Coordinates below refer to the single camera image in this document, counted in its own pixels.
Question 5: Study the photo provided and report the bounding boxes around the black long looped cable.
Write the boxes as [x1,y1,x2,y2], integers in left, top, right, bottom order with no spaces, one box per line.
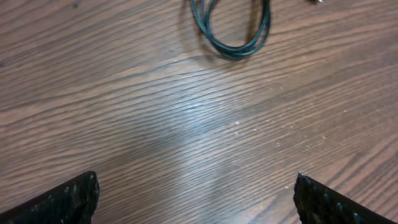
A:
[189,0,272,61]

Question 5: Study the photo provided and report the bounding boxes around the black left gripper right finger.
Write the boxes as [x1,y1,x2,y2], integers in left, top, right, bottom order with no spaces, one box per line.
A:
[293,173,396,224]

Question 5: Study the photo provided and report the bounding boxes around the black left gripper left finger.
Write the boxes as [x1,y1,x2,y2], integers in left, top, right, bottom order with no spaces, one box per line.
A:
[1,170,100,224]

